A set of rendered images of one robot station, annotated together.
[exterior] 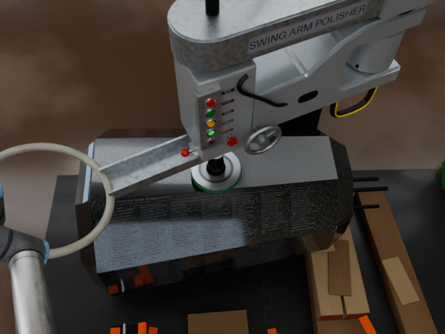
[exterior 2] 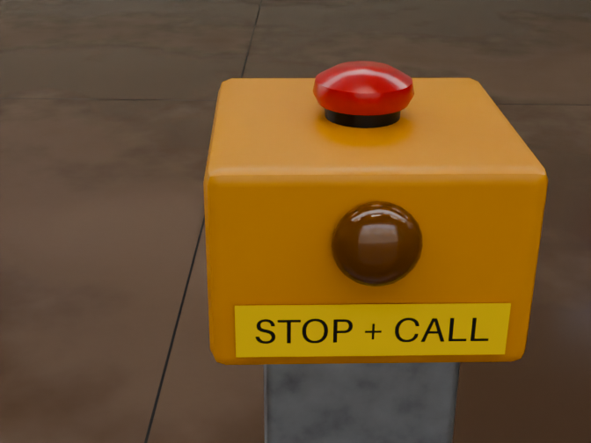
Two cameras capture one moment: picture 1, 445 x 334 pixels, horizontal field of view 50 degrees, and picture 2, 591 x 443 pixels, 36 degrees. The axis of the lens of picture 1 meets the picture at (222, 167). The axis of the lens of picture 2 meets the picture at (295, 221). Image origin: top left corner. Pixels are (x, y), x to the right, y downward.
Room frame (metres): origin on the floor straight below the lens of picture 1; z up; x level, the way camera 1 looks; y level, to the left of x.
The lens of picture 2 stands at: (-0.01, 1.88, 1.19)
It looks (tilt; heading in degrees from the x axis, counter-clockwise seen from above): 25 degrees down; 359
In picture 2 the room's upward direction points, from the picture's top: straight up
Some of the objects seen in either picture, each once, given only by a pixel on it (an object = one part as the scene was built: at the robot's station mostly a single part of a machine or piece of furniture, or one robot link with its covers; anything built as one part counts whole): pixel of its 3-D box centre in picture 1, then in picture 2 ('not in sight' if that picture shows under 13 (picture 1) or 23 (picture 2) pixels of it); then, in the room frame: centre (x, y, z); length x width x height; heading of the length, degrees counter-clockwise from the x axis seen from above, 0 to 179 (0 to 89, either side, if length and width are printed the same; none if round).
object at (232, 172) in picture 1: (216, 168); not in sight; (1.09, 0.03, 0.85); 0.21 x 0.21 x 0.01
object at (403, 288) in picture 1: (399, 280); not in sight; (0.85, -0.94, 0.11); 0.25 x 0.10 x 0.01; 15
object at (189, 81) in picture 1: (235, 91); not in sight; (1.13, -0.04, 1.30); 0.36 x 0.22 x 0.45; 115
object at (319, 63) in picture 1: (312, 69); not in sight; (1.25, -0.33, 1.29); 0.74 x 0.23 x 0.49; 115
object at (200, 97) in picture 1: (208, 119); not in sight; (0.96, 0.04, 1.35); 0.08 x 0.03 x 0.28; 115
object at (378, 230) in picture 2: not in sight; (376, 244); (0.27, 1.85, 1.05); 0.03 x 0.02 x 0.03; 91
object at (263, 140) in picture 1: (258, 133); not in sight; (1.04, -0.13, 1.18); 0.15 x 0.10 x 0.15; 115
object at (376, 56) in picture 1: (373, 38); not in sight; (1.37, -0.57, 1.33); 0.19 x 0.19 x 0.20
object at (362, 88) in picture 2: not in sight; (363, 91); (0.33, 1.85, 1.09); 0.04 x 0.04 x 0.02
